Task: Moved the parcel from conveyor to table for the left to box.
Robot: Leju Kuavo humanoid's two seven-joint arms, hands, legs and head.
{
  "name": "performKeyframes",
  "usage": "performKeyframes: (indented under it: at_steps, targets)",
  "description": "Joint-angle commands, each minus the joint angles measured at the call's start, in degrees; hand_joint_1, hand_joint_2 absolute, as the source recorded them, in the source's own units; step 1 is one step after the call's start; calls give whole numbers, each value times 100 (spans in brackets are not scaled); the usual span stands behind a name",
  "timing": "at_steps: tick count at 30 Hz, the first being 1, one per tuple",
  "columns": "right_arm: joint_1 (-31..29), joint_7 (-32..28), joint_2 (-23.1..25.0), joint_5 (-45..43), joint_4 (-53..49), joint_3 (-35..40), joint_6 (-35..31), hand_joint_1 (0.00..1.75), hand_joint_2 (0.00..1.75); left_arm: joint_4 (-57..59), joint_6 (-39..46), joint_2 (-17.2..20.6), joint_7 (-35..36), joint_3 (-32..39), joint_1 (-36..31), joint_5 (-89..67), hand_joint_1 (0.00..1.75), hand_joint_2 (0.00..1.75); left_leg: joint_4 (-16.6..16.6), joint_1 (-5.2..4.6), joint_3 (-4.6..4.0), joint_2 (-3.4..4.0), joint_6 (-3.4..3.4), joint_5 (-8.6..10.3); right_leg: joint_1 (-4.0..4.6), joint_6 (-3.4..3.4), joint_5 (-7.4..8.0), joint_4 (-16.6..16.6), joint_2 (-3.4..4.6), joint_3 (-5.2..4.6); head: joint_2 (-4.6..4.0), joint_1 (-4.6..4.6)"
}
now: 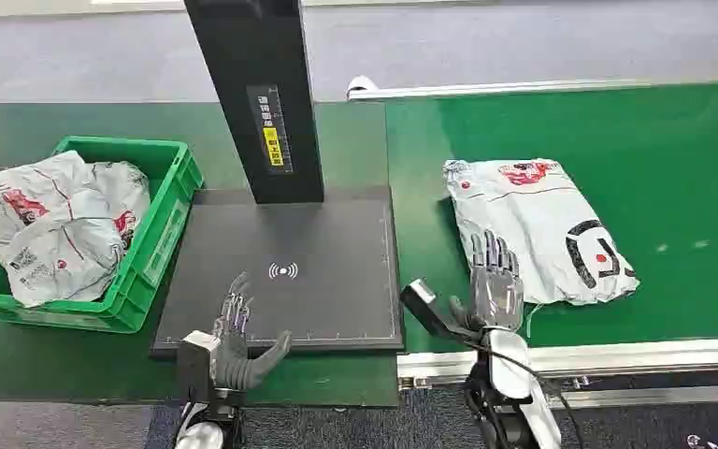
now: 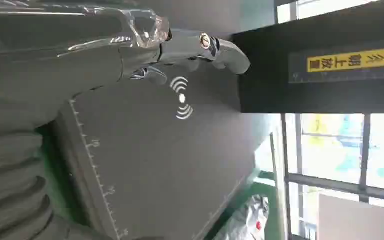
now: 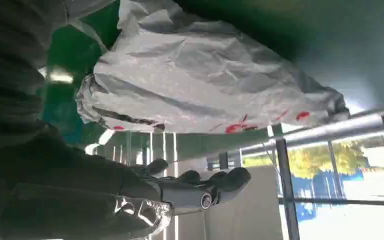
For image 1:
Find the black scanner base plate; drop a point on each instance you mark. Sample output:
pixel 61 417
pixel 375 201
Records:
pixel 309 279

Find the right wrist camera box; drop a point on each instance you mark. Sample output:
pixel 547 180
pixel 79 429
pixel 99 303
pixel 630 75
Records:
pixel 430 308

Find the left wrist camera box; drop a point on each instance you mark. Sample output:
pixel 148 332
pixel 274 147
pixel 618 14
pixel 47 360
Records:
pixel 197 365

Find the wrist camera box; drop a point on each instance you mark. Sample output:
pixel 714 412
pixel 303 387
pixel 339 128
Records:
pixel 430 308
pixel 197 365

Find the green plastic crate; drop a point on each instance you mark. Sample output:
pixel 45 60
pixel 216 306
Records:
pixel 154 248

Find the crumpled grey parcel bag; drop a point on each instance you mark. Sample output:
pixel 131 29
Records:
pixel 31 198

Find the black scanner column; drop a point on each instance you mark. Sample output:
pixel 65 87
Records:
pixel 260 93

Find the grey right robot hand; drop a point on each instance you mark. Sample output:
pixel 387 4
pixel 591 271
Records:
pixel 495 297

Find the grey parcel bag with QR code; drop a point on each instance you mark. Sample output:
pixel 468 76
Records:
pixel 80 248

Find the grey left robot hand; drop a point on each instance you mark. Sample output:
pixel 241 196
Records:
pixel 235 359

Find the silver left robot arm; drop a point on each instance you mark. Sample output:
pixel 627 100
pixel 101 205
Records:
pixel 207 421

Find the green conveyor belt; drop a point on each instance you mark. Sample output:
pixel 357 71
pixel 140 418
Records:
pixel 582 186

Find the silver conveyor frame rail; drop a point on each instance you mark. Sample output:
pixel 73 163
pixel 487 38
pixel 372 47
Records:
pixel 582 359

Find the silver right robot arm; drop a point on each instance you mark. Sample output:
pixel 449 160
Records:
pixel 511 390

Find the flat grey parcel bag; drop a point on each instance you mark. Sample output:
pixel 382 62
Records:
pixel 538 229

